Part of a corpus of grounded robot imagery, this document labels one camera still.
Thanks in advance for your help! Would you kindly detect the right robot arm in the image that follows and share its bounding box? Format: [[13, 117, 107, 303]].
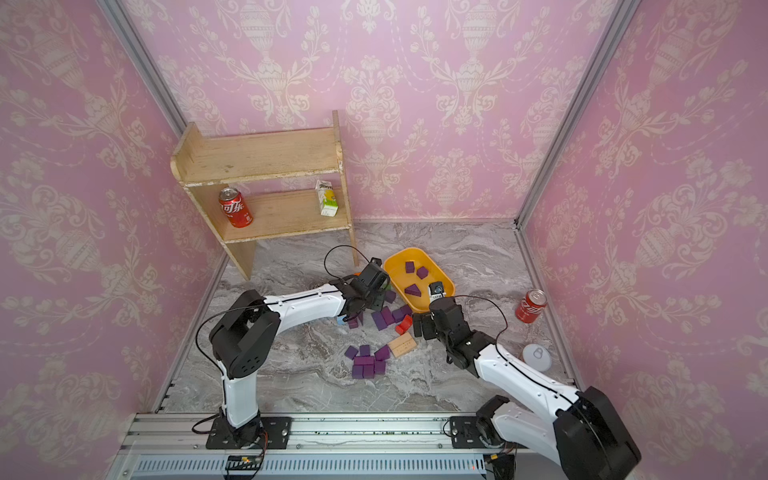
[[413, 297, 642, 479]]

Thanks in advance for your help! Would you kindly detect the natural wood plank brick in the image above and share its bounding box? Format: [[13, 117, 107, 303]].
[[388, 332, 418, 358]]

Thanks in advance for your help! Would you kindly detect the yellow plastic storage bin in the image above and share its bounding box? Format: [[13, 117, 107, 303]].
[[383, 247, 455, 313]]

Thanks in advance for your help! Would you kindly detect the green white juice carton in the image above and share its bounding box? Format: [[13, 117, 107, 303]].
[[315, 180, 339, 217]]

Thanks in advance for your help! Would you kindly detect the aluminium front rail frame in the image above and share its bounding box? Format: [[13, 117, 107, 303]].
[[107, 412, 567, 479]]

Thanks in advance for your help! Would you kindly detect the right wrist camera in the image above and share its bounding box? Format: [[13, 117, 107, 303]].
[[428, 281, 446, 303]]

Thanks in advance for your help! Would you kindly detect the wooden two-tier shelf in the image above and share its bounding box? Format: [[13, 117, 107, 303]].
[[170, 110, 356, 280]]

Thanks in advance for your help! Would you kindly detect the purple brick cluster bottom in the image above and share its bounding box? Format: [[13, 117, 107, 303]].
[[344, 345, 392, 379]]

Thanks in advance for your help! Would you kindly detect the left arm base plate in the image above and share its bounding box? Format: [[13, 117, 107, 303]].
[[206, 415, 292, 450]]

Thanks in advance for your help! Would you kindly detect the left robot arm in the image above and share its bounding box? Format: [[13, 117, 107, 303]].
[[206, 258, 389, 450]]

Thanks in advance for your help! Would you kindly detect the purple brick middle pile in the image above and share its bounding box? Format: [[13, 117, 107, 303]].
[[371, 290, 413, 331]]

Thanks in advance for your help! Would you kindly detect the red cola can on table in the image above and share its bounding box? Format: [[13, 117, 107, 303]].
[[515, 289, 548, 324]]

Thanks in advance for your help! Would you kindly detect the red brick pair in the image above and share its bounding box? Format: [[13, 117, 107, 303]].
[[395, 315, 413, 335]]

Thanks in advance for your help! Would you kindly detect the red cola can on shelf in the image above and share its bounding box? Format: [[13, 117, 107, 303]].
[[218, 187, 253, 228]]

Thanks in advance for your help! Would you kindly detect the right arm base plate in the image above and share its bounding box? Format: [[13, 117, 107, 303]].
[[445, 416, 503, 450]]

